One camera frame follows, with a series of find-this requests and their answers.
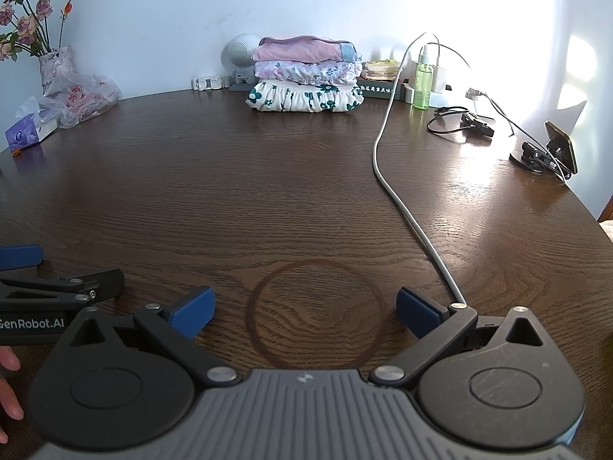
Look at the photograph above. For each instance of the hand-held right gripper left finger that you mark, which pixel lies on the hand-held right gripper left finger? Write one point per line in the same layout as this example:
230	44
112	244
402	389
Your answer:
194	311

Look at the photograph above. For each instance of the folded white floral garment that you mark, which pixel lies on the folded white floral garment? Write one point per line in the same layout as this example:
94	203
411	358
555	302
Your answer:
301	98

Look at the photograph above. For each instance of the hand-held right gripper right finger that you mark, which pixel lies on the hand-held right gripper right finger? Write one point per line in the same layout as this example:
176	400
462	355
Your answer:
419	311

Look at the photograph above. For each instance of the person's left hand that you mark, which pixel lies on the person's left hand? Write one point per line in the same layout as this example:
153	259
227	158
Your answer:
12	397

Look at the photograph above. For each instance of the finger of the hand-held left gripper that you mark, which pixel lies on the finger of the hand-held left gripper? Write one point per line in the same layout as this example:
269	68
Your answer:
19	258
105	282

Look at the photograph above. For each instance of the phone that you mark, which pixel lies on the phone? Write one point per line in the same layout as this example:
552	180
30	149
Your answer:
562	146

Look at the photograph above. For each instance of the folded purple floral garment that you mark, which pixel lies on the folded purple floral garment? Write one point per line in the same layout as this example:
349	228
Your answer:
306	72

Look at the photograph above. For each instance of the yellow flat packet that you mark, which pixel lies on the yellow flat packet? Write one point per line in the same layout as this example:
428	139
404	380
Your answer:
380	68

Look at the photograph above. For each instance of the purple tissue box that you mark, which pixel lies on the purple tissue box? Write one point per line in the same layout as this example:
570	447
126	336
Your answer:
26	132

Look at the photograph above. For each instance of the white charger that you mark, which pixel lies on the white charger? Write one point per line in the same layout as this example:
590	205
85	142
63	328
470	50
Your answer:
439	76

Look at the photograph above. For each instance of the white round speaker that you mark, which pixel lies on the white round speaker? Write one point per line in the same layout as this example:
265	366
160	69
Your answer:
241	50

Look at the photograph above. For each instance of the green spray bottle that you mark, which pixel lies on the green spray bottle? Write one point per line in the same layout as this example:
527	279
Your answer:
423	86

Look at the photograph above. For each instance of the white plastic clips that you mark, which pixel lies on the white plastic clips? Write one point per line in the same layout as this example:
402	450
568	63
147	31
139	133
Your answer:
208	82

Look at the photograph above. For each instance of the clear plastic bag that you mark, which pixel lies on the clear plastic bag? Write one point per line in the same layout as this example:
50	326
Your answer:
84	100

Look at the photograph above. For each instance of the patterned flower vase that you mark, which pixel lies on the patterned flower vase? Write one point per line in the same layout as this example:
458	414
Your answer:
55	67

